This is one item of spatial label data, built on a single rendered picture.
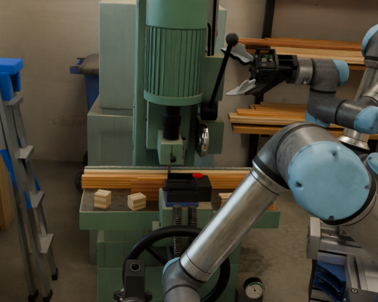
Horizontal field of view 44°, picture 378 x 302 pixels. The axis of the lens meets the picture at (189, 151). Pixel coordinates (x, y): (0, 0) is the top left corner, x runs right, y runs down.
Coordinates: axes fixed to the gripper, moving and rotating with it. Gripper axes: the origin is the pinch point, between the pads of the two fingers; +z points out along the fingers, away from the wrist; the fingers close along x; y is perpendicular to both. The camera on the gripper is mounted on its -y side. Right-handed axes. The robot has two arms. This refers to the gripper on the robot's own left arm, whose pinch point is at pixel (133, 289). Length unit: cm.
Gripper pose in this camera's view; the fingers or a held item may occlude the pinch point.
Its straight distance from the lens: 123.5
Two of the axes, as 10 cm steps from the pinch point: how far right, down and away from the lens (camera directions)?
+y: -0.4, 9.9, -1.3
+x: 9.9, 0.5, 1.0
